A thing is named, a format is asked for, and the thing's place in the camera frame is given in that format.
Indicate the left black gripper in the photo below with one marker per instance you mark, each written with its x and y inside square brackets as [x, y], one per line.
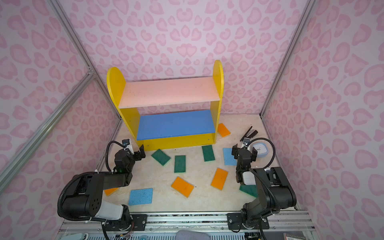
[135, 154]

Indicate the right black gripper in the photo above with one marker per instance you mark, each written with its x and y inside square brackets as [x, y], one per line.
[242, 150]

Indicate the green sponge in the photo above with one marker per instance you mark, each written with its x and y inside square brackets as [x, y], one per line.
[180, 164]
[161, 157]
[208, 153]

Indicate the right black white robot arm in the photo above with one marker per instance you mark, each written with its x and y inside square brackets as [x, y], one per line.
[275, 193]

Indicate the green sponge near right arm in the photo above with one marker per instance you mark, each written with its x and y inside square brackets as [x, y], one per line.
[249, 190]

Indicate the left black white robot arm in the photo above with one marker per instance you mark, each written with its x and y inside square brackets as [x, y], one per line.
[82, 198]

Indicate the orange sponge beside shelf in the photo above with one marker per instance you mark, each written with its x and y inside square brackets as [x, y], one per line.
[223, 131]

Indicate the yellow shelf with coloured boards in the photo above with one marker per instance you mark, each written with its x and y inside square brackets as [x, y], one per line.
[169, 130]

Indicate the blue sponge right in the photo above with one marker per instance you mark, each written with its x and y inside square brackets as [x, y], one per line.
[229, 159]

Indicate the blue sponge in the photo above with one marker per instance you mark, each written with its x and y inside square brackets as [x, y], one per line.
[229, 159]
[141, 197]

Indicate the small blue white clock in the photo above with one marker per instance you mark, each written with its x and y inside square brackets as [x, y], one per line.
[262, 149]

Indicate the black clip tool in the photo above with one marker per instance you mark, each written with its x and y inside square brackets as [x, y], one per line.
[249, 134]

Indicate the orange sponge right centre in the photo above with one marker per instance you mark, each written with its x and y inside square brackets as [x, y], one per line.
[219, 179]

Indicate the blue sponge front left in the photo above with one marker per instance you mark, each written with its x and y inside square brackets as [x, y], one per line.
[141, 197]

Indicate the orange sponge left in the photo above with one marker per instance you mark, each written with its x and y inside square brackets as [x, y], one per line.
[109, 192]

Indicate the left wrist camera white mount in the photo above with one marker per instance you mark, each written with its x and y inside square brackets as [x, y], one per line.
[127, 146]

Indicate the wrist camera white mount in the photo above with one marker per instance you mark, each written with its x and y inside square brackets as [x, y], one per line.
[127, 146]
[246, 143]

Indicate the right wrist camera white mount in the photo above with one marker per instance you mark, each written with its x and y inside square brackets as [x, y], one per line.
[246, 143]

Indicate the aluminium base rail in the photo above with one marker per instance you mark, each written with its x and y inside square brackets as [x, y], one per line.
[221, 223]

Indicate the left aluminium frame beam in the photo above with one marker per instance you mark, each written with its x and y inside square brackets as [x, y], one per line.
[21, 157]

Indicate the right aluminium frame post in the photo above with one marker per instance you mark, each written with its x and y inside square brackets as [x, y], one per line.
[308, 11]

